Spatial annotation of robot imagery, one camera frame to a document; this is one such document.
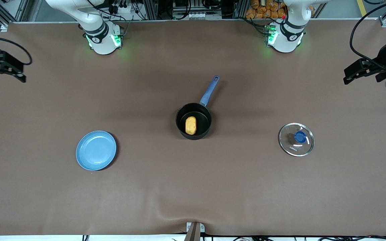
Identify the glass lid with blue knob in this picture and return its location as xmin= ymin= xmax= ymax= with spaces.
xmin=278 ymin=123 xmax=315 ymax=157

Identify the yellow potato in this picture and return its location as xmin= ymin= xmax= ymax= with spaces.
xmin=185 ymin=116 xmax=197 ymax=136

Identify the blue round plate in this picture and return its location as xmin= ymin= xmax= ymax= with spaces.
xmin=76 ymin=130 xmax=117 ymax=171

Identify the bag of orange items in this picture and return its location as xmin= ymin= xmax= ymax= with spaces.
xmin=246 ymin=0 xmax=287 ymax=19

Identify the white power strip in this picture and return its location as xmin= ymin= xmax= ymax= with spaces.
xmin=108 ymin=3 xmax=136 ymax=14

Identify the brown table mat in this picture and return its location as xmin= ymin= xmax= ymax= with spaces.
xmin=0 ymin=19 xmax=386 ymax=236

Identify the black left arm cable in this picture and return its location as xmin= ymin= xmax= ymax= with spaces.
xmin=349 ymin=0 xmax=386 ymax=69

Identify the black saucepan with blue handle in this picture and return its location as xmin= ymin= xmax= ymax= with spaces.
xmin=176 ymin=75 xmax=220 ymax=140

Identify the metal camera post bracket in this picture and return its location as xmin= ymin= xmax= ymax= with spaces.
xmin=185 ymin=222 xmax=205 ymax=241

